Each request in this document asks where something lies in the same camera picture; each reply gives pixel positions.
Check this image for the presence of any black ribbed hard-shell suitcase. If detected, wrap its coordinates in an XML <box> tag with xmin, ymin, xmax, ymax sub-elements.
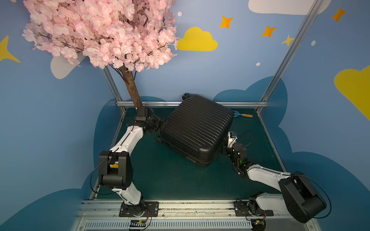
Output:
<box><xmin>157</xmin><ymin>93</ymin><xmax>234</xmax><ymax>167</ymax></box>

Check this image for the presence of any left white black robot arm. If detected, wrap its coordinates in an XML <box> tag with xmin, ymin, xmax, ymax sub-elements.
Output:
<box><xmin>97</xmin><ymin>115</ymin><xmax>162</xmax><ymax>206</ymax></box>

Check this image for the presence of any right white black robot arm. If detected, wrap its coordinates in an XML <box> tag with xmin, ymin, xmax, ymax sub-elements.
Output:
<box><xmin>222</xmin><ymin>142</ymin><xmax>327</xmax><ymax>223</ymax></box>

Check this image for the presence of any black round connector box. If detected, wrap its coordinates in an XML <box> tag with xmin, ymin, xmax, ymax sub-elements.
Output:
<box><xmin>251</xmin><ymin>219</ymin><xmax>267</xmax><ymax>231</ymax></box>

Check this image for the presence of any pink artificial cherry blossom tree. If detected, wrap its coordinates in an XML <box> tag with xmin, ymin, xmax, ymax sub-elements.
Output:
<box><xmin>23</xmin><ymin>0</ymin><xmax>177</xmax><ymax>107</ymax></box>

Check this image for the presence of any small green circuit board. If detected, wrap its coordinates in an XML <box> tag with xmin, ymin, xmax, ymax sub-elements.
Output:
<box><xmin>129</xmin><ymin>220</ymin><xmax>146</xmax><ymax>229</ymax></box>

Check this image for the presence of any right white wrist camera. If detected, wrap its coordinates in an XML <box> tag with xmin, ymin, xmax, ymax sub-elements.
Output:
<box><xmin>227</xmin><ymin>131</ymin><xmax>238</xmax><ymax>148</ymax></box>

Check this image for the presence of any horizontal aluminium back frame bar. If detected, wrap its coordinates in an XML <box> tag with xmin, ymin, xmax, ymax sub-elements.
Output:
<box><xmin>116</xmin><ymin>101</ymin><xmax>268</xmax><ymax>108</ymax></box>

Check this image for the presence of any blue garden fork, wooden handle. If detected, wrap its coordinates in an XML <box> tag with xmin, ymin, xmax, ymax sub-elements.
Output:
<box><xmin>232</xmin><ymin>110</ymin><xmax>253</xmax><ymax>118</ymax></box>

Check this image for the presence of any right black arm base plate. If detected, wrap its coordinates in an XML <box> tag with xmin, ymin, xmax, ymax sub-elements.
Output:
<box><xmin>233</xmin><ymin>200</ymin><xmax>274</xmax><ymax>217</ymax></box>

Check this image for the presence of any left aluminium frame post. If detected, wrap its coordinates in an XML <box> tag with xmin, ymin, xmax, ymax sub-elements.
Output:
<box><xmin>102</xmin><ymin>67</ymin><xmax>126</xmax><ymax>114</ymax></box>

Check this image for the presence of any aluminium frame post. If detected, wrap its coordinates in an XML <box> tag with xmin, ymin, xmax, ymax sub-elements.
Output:
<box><xmin>102</xmin><ymin>67</ymin><xmax>126</xmax><ymax>114</ymax></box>
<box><xmin>256</xmin><ymin>0</ymin><xmax>324</xmax><ymax>114</ymax></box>

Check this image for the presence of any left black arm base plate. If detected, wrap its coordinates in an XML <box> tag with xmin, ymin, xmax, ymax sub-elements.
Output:
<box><xmin>119</xmin><ymin>201</ymin><xmax>159</xmax><ymax>217</ymax></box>

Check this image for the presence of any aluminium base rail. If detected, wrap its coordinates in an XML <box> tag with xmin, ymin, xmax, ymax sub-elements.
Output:
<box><xmin>72</xmin><ymin>200</ymin><xmax>321</xmax><ymax>231</ymax></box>

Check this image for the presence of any right aluminium frame post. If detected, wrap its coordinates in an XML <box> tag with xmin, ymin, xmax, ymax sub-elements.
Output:
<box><xmin>256</xmin><ymin>0</ymin><xmax>324</xmax><ymax>114</ymax></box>

